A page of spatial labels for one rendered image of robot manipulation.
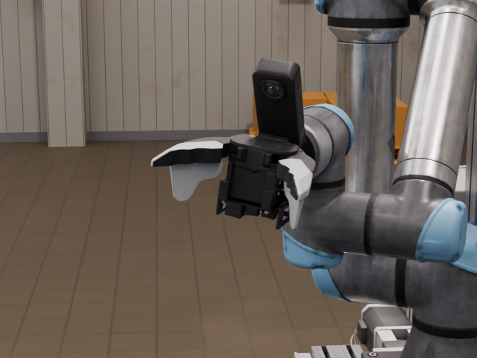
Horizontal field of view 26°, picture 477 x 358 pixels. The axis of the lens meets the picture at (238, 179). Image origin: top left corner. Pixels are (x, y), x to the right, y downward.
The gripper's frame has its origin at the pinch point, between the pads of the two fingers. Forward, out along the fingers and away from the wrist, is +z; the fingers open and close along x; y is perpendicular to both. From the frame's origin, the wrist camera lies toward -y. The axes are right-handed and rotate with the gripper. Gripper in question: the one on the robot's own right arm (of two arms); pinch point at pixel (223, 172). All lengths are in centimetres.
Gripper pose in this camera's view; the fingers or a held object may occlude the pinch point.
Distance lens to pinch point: 97.0
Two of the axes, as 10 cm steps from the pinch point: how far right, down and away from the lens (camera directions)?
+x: -9.2, -2.1, 3.2
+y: -1.3, 9.5, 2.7
